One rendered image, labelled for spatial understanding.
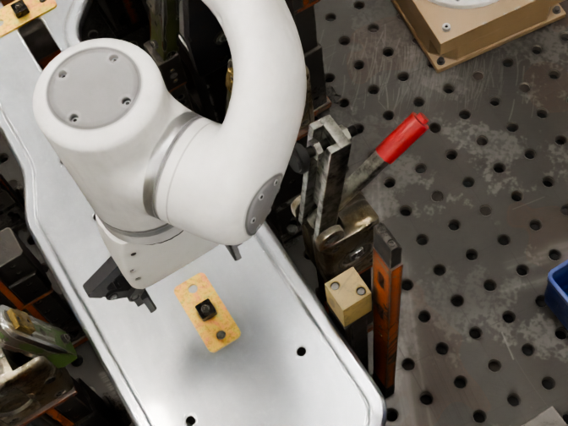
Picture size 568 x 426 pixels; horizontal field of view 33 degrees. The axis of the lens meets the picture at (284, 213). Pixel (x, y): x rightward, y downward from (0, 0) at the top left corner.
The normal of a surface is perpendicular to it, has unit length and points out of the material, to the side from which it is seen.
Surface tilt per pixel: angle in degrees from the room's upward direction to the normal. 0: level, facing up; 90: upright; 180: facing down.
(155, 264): 92
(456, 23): 2
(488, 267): 0
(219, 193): 40
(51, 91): 6
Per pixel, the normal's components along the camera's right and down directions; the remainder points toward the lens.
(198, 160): -0.25, -0.28
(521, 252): -0.09, -0.42
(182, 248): 0.55, 0.76
